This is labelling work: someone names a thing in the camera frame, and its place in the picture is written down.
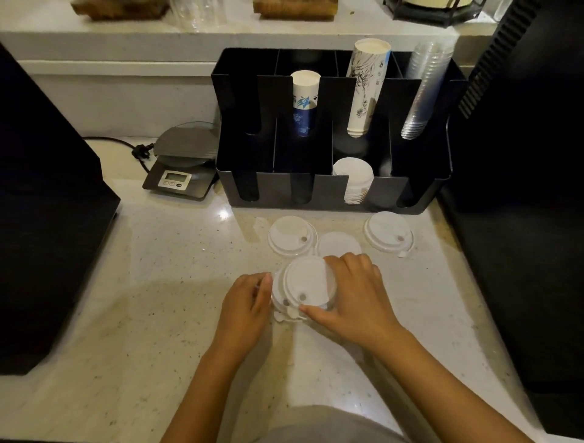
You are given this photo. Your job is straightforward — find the black metal stand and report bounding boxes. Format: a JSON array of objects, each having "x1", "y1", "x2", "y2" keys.
[{"x1": 382, "y1": 0, "x2": 485, "y2": 28}]

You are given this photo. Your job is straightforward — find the stack of blue-print paper cups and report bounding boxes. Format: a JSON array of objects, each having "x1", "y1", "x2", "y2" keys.
[{"x1": 290, "y1": 70, "x2": 321, "y2": 138}]

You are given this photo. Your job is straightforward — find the person's left hand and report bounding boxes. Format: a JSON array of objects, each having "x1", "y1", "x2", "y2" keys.
[{"x1": 212, "y1": 272, "x2": 274, "y2": 359}]

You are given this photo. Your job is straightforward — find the black cup and lid organizer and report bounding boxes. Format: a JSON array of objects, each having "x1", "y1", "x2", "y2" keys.
[{"x1": 211, "y1": 47, "x2": 470, "y2": 215}]

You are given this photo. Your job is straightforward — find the person's right forearm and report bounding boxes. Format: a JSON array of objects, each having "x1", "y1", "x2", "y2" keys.
[{"x1": 364, "y1": 326, "x2": 535, "y2": 443}]

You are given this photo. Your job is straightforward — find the white plastic cup lid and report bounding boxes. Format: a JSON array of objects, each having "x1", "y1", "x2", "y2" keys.
[
  {"x1": 283, "y1": 255, "x2": 338, "y2": 312},
  {"x1": 316, "y1": 231, "x2": 363, "y2": 260},
  {"x1": 270, "y1": 269, "x2": 312, "y2": 323},
  {"x1": 267, "y1": 215, "x2": 318, "y2": 257},
  {"x1": 363, "y1": 211, "x2": 415, "y2": 258}
]

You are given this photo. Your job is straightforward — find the person's grey clothing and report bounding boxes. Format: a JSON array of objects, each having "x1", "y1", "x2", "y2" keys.
[{"x1": 253, "y1": 405, "x2": 411, "y2": 443}]

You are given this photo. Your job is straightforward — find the person's right hand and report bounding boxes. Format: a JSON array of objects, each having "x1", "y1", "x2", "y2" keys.
[{"x1": 299, "y1": 252, "x2": 405, "y2": 355}]

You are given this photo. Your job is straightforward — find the black power cable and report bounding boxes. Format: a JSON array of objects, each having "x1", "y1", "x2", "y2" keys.
[{"x1": 81, "y1": 136, "x2": 157, "y2": 174}]

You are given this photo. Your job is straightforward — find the stack of sketch-print paper cups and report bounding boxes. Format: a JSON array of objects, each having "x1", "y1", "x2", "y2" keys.
[{"x1": 345, "y1": 38, "x2": 393, "y2": 139}]

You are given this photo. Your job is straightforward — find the grey digital kitchen scale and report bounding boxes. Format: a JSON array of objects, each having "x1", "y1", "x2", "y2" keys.
[{"x1": 142, "y1": 121, "x2": 221, "y2": 201}]

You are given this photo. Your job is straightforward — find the person's left forearm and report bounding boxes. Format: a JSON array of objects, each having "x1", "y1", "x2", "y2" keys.
[{"x1": 160, "y1": 342, "x2": 252, "y2": 443}]

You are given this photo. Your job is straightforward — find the black appliance with vents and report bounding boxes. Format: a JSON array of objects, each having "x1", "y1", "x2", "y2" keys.
[{"x1": 437, "y1": 0, "x2": 584, "y2": 439}]

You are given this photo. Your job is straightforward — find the large black appliance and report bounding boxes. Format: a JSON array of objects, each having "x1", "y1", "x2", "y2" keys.
[{"x1": 0, "y1": 42, "x2": 121, "y2": 377}]

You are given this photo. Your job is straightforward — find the stack of clear plastic cups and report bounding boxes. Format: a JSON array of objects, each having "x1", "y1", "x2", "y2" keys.
[{"x1": 401, "y1": 41, "x2": 454, "y2": 141}]

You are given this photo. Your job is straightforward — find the stack of white lids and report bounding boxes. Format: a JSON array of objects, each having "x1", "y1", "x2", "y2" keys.
[{"x1": 332, "y1": 157, "x2": 375, "y2": 204}]

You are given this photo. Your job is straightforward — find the wooden board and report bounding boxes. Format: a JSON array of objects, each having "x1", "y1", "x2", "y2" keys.
[
  {"x1": 252, "y1": 0, "x2": 339, "y2": 21},
  {"x1": 71, "y1": 0, "x2": 167, "y2": 21}
]

